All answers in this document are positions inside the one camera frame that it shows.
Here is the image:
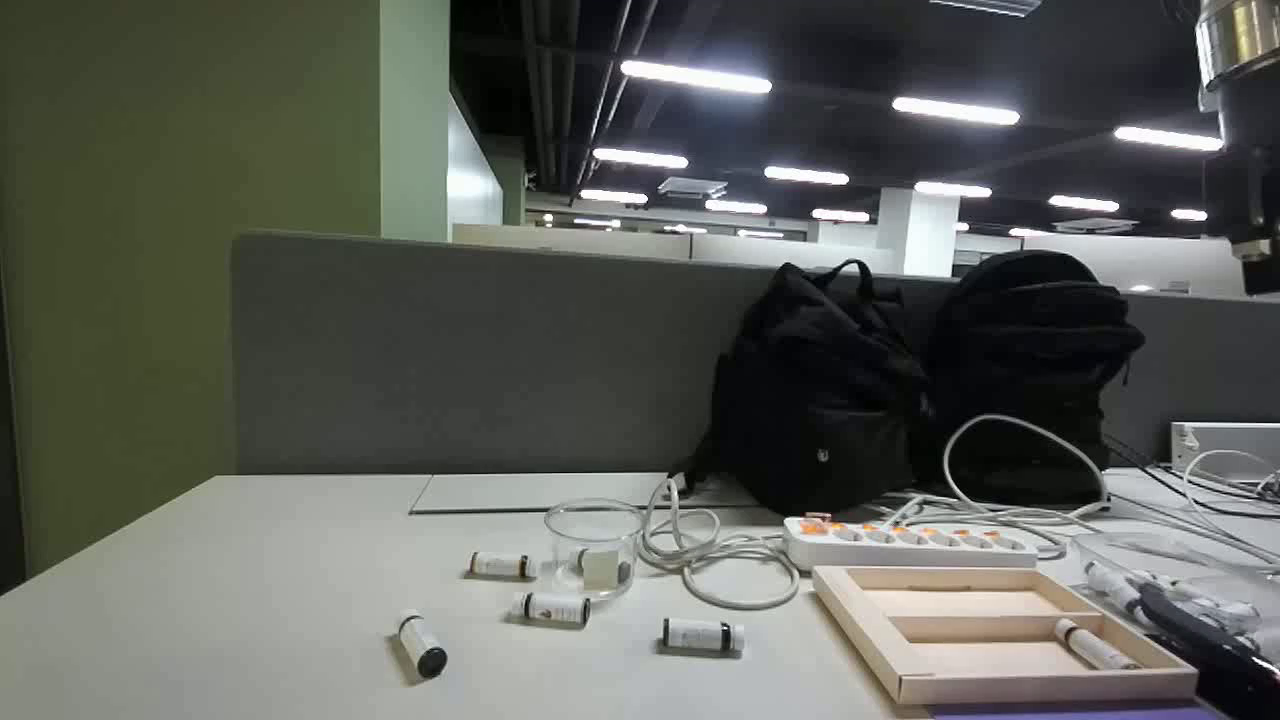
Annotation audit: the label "white box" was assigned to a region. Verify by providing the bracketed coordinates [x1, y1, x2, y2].
[1169, 415, 1280, 494]

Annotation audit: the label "black stapler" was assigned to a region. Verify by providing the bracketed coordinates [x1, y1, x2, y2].
[1127, 579, 1280, 720]

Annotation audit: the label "thin white cable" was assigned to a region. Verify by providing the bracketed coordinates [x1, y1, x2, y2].
[1144, 443, 1280, 524]

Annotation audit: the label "purple mat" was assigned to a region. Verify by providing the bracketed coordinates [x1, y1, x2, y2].
[928, 699, 1225, 720]

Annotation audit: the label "white power strip orange switches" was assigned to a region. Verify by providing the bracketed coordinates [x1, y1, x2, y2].
[778, 512, 1061, 575]

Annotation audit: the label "fluorescent ceiling light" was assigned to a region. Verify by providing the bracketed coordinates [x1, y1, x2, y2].
[1106, 118, 1229, 155]
[912, 175, 997, 205]
[760, 158, 856, 191]
[586, 144, 693, 175]
[615, 56, 777, 100]
[886, 93, 1022, 132]
[1043, 191, 1122, 214]

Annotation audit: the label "small bottle in clear wrap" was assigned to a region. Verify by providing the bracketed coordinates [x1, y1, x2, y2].
[542, 533, 641, 600]

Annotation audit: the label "white pillar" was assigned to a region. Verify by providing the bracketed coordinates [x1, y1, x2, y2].
[873, 185, 964, 279]

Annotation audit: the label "thick white cable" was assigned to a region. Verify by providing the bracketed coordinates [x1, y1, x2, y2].
[886, 406, 1280, 562]

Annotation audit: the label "grey desk partition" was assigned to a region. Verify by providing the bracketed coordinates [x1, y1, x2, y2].
[228, 231, 1280, 481]

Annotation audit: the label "wooden tray with divider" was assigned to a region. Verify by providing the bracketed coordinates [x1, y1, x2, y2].
[806, 559, 1199, 706]

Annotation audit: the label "coiled white power strip cord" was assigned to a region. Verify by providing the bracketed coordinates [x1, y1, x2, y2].
[542, 471, 806, 615]

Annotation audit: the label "black backpack with handle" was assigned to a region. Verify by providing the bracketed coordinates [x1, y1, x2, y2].
[681, 254, 932, 515]

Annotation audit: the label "large black backpack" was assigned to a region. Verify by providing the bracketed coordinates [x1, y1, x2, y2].
[906, 246, 1146, 507]

